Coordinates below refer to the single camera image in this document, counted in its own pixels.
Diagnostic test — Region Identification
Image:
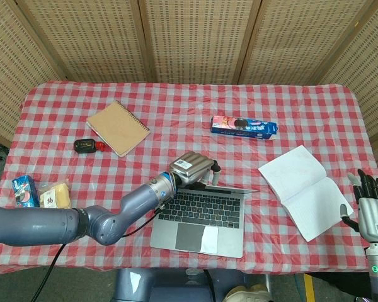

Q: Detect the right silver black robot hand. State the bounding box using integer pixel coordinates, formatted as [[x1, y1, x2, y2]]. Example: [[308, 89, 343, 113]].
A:
[[339, 169, 378, 245]]

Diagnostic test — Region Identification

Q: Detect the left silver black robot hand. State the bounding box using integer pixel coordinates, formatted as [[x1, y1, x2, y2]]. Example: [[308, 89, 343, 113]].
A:
[[168, 151, 222, 189]]

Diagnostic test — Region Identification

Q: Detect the silver laptop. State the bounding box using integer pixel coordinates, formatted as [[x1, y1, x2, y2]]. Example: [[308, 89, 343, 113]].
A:
[[149, 183, 260, 259]]

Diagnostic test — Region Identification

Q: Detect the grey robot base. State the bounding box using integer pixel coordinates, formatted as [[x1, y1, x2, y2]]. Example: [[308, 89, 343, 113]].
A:
[[112, 267, 249, 302]]

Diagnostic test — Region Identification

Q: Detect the open white notebook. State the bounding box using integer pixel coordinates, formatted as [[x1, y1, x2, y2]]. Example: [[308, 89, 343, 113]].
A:
[[258, 145, 355, 243]]

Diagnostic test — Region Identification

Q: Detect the red white checkered tablecloth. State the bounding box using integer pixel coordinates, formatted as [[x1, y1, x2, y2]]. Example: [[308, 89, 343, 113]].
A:
[[0, 81, 378, 276]]

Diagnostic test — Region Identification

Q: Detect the long blue cookie box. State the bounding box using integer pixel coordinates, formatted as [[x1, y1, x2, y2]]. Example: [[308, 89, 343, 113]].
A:
[[210, 115, 278, 141]]

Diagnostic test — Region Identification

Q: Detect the brown spiral notebook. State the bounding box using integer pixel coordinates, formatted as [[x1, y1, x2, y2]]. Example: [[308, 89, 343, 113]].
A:
[[86, 100, 151, 159]]

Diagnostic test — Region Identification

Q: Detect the black red small device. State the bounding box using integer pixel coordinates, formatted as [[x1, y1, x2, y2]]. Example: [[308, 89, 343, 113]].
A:
[[74, 139, 107, 154]]

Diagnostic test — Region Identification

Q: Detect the white shoe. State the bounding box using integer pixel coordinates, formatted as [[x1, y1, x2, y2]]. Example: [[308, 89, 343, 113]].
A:
[[223, 283, 270, 302]]

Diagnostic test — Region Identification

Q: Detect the yellow snack bag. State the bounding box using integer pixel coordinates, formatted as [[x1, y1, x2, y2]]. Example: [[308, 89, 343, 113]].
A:
[[38, 178, 72, 210]]

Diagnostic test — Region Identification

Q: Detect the small blue cookie box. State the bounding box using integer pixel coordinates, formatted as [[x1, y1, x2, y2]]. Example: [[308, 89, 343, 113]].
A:
[[11, 175, 40, 209]]

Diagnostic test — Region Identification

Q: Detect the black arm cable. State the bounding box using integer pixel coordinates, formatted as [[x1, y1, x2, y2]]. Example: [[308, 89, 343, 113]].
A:
[[30, 204, 164, 302]]

